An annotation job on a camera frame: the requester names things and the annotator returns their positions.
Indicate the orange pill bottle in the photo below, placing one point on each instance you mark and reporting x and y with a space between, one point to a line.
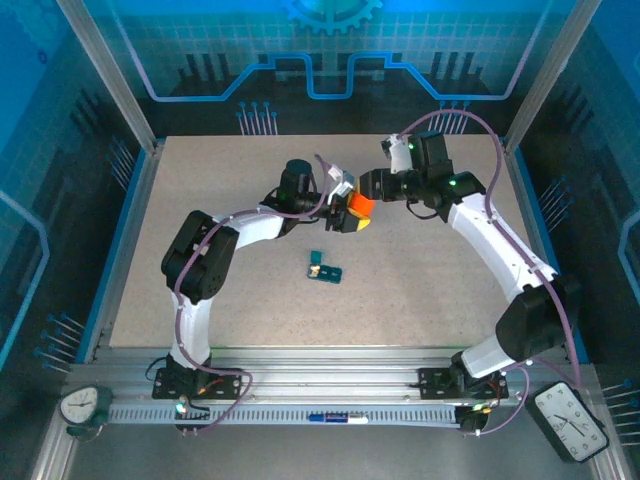
361 204

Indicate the teal pill organizer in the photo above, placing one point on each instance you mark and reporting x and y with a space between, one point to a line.
332 274

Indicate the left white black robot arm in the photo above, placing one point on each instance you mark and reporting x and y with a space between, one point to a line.
192 330

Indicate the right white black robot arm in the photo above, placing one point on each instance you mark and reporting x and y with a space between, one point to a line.
495 240

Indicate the blue white marker pen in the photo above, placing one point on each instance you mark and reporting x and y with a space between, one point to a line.
335 417

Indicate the black controller box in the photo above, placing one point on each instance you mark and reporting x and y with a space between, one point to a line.
192 412
472 420

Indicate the black alarm clock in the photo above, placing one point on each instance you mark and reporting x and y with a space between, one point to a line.
565 417

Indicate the green round alarm clock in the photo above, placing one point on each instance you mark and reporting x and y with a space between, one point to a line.
80 402

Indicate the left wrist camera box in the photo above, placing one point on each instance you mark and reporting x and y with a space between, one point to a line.
342 182

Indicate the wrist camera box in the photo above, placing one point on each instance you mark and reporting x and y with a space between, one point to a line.
399 157
342 182

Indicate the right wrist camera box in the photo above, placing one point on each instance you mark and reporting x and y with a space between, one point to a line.
399 157

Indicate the aluminium table side rail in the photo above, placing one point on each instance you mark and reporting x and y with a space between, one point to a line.
135 210
522 200

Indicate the aluminium frame post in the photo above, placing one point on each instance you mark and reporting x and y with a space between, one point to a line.
107 65
545 75

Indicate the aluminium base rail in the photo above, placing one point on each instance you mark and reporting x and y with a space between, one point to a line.
325 375

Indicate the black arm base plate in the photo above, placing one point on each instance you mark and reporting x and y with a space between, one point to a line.
435 385
225 385

